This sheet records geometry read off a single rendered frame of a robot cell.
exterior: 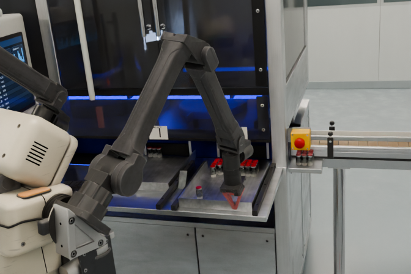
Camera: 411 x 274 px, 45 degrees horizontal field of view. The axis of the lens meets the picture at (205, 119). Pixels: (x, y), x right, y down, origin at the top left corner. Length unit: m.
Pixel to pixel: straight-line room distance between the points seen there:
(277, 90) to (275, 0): 0.34
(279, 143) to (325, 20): 4.60
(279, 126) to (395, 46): 4.69
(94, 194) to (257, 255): 1.24
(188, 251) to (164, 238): 0.12
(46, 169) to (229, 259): 1.26
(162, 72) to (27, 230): 0.46
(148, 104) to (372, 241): 2.30
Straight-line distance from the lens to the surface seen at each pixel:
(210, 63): 1.29
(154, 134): 2.10
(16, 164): 1.15
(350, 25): 6.48
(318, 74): 6.61
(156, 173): 2.05
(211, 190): 1.85
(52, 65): 2.24
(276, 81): 1.90
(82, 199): 1.09
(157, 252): 2.38
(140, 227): 2.34
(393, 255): 3.14
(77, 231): 1.10
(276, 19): 1.86
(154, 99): 1.17
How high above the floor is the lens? 1.68
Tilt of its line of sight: 17 degrees down
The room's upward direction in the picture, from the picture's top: 5 degrees counter-clockwise
